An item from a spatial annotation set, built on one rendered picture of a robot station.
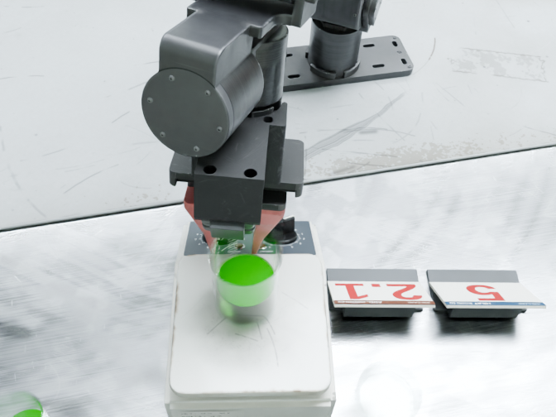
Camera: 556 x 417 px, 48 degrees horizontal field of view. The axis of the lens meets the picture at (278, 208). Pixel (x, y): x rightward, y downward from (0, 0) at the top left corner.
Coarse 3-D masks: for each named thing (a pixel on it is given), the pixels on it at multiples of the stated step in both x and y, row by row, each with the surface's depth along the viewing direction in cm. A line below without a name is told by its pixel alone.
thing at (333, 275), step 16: (336, 272) 61; (352, 272) 61; (368, 272) 61; (384, 272) 61; (400, 272) 61; (416, 272) 62; (336, 304) 55; (352, 304) 55; (368, 304) 55; (384, 304) 55; (400, 304) 55; (416, 304) 55; (432, 304) 55
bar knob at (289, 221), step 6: (288, 216) 58; (294, 216) 58; (282, 222) 57; (288, 222) 58; (294, 222) 58; (282, 228) 57; (288, 228) 58; (294, 228) 58; (288, 234) 58; (294, 234) 58; (288, 240) 57; (294, 240) 57
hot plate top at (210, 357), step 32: (192, 256) 52; (288, 256) 52; (192, 288) 50; (288, 288) 50; (320, 288) 51; (192, 320) 48; (224, 320) 48; (288, 320) 49; (320, 320) 49; (192, 352) 47; (224, 352) 47; (256, 352) 47; (288, 352) 47; (320, 352) 47; (192, 384) 45; (224, 384) 45; (256, 384) 46; (288, 384) 46; (320, 384) 46
